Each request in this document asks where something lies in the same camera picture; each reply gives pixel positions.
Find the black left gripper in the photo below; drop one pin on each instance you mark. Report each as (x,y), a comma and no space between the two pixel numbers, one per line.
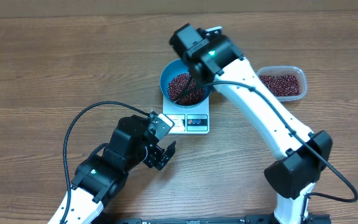
(153,157)

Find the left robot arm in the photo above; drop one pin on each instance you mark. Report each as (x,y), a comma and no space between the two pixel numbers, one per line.
(103,174)

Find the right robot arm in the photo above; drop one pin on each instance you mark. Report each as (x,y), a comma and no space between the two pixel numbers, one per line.
(300,154)

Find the white digital kitchen scale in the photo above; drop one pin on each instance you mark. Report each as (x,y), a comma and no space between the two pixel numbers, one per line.
(192,119)

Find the red beans in bowl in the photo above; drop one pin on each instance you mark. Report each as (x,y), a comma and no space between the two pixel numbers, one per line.
(181,83)

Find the blue metal bowl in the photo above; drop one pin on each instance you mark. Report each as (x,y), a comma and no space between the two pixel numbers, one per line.
(173,69)

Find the red beans in container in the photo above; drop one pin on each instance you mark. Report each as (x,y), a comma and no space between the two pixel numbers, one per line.
(285,85)

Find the clear plastic food container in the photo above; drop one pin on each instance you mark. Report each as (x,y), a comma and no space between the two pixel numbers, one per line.
(277,71)

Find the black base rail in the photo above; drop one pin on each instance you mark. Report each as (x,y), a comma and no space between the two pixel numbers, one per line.
(248,219)

